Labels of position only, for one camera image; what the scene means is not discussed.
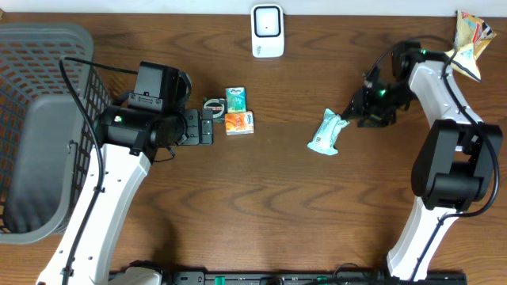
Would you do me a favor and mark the orange tissue pack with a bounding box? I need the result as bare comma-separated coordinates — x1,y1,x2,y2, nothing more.
225,111,254,135

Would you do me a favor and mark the teal tissue pack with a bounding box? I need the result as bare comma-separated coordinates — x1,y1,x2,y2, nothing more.
226,87,246,113

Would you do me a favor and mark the light blue wipes pack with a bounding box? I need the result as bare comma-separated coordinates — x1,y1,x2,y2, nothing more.
307,108,349,156

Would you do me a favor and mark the orange white snack bag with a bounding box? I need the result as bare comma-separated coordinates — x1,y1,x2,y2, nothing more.
446,10,496,82

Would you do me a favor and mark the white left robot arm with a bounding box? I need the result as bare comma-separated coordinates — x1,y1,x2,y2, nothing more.
37,105,213,284

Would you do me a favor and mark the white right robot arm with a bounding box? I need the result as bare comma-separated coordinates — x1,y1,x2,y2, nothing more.
341,42,503,282

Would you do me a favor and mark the grey plastic basket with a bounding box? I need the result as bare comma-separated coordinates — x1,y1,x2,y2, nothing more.
1,23,112,245

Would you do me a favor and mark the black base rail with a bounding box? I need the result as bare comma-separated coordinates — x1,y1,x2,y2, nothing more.
109,270,468,285

